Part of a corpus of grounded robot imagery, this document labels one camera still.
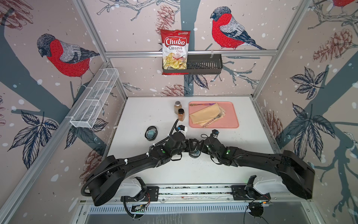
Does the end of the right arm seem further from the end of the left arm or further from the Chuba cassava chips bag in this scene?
the Chuba cassava chips bag

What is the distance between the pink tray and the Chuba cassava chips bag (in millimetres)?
343

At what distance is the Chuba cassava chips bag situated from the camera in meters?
0.83

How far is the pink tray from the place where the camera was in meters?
1.04
